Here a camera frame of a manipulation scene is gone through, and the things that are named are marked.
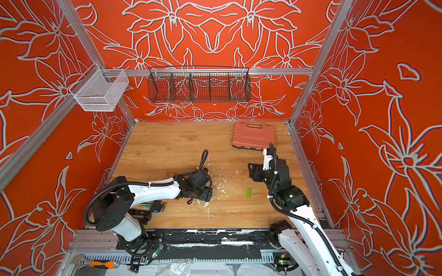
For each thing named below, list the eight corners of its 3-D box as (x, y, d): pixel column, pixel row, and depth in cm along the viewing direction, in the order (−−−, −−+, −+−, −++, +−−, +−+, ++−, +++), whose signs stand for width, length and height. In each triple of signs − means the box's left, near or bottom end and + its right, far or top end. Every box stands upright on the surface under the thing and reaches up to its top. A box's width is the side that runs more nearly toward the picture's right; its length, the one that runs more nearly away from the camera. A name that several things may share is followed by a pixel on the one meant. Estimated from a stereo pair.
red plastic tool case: (233, 151, 105) (233, 146, 101) (231, 127, 118) (231, 122, 114) (276, 151, 105) (279, 146, 101) (270, 127, 118) (272, 122, 114)
